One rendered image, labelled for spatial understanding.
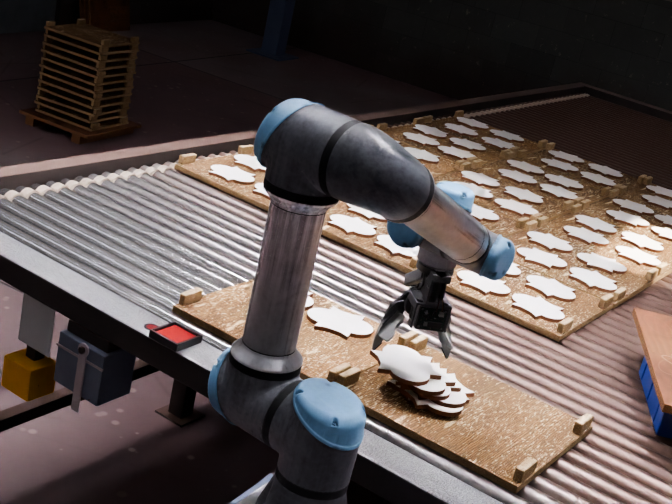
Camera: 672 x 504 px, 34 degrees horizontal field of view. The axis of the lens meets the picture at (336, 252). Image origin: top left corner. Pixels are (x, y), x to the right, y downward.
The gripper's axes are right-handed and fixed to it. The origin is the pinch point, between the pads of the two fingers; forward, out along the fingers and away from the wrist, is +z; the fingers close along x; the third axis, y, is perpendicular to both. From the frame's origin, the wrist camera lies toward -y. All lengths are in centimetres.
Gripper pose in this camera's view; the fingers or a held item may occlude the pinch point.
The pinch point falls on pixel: (408, 353)
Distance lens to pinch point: 215.9
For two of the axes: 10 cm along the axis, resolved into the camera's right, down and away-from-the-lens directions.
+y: 1.6, 3.8, -9.1
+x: 9.7, 1.4, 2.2
